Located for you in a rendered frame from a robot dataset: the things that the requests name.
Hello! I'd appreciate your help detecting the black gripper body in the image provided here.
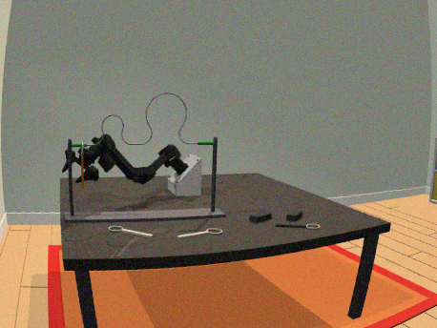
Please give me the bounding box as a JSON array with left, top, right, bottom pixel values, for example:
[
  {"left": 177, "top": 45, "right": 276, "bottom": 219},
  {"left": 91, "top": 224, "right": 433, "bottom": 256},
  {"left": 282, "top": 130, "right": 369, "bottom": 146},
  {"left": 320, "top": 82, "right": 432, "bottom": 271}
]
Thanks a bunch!
[{"left": 65, "top": 149, "right": 99, "bottom": 181}]

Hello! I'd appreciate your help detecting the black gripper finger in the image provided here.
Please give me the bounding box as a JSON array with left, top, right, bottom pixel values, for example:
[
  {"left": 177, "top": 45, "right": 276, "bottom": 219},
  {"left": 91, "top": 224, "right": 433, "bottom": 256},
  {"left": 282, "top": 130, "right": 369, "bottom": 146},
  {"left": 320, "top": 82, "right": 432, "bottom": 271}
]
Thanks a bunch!
[
  {"left": 75, "top": 168, "right": 93, "bottom": 183},
  {"left": 62, "top": 153, "right": 69, "bottom": 173}
]

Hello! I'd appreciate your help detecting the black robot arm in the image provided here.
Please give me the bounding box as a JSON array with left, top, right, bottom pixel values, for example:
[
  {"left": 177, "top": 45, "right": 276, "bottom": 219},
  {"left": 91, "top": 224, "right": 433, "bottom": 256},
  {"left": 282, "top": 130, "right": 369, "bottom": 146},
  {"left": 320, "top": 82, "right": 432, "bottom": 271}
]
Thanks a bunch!
[{"left": 83, "top": 133, "right": 189, "bottom": 184}]

